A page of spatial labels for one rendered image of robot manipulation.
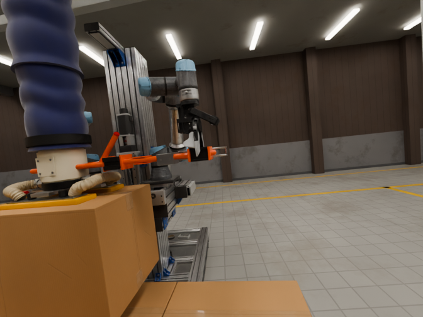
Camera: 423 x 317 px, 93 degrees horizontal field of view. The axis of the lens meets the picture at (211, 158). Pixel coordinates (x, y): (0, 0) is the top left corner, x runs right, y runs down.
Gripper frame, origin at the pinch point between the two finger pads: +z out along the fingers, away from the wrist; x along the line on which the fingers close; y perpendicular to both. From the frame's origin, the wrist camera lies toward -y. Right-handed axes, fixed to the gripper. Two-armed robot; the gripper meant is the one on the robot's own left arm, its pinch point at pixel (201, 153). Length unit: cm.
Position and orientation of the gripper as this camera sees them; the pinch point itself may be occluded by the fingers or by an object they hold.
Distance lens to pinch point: 77.4
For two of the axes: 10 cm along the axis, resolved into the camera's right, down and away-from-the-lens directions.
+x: -1.4, 0.6, -9.9
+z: 1.2, 9.9, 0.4
